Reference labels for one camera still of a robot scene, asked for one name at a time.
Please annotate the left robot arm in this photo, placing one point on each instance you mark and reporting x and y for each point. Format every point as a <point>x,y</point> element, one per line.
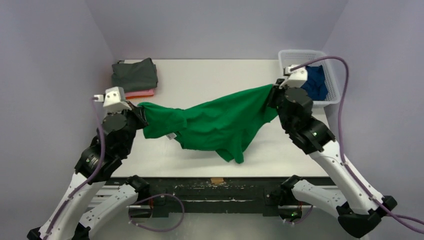
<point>71,220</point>

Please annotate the brown tape piece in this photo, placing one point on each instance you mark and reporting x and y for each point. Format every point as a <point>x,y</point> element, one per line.
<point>217,180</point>

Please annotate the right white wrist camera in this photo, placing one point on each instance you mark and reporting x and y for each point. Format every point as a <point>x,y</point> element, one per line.
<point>293,78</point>

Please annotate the blue crumpled t-shirt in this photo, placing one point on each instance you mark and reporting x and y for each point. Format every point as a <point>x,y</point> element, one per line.
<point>315,85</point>

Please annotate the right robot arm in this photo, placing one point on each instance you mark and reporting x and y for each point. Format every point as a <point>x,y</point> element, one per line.
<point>359,207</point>

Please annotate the dark grey folded t-shirt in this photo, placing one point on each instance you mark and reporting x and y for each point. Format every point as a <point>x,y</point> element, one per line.
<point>134,77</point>

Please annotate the green t-shirt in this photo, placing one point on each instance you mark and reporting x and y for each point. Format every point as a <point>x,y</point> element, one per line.
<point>226,125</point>

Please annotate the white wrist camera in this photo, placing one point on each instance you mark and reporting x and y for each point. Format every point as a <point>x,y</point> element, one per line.
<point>113,99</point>
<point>293,78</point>

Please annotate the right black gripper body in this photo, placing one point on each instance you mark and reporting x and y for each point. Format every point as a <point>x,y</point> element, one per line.
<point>273,96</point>

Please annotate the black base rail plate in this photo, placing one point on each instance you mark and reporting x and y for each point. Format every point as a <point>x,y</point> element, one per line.
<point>237,195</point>

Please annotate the pink folded t-shirt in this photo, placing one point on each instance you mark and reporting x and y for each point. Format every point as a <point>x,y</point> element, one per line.
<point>140,94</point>

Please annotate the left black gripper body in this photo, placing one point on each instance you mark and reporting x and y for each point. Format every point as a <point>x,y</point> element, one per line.
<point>136,121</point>

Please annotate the white plastic basket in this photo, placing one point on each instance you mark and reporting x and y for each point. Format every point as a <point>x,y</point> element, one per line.
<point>300,56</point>

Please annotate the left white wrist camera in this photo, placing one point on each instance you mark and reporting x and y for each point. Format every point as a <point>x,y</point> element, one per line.
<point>113,99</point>

